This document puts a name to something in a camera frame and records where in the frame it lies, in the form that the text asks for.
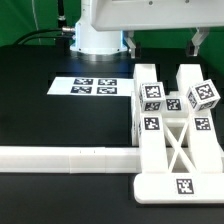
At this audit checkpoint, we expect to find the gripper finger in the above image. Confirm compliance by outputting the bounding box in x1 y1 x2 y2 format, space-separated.
124 31 141 59
185 27 210 57

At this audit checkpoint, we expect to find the white U-shaped obstacle frame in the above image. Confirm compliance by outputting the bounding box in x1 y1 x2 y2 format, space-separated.
0 146 141 174

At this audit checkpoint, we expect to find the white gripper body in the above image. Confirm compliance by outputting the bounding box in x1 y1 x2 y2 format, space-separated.
90 0 224 31

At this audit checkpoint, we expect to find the white chair back frame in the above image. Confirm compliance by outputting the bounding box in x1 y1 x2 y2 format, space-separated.
131 64 224 204

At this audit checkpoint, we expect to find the black cable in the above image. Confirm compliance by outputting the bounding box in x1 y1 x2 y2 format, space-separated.
13 29 64 46

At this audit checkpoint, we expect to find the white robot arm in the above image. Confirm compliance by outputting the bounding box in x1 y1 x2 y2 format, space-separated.
71 0 224 60

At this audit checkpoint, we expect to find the white marker base sheet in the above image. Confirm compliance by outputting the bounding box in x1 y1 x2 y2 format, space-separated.
47 77 134 97

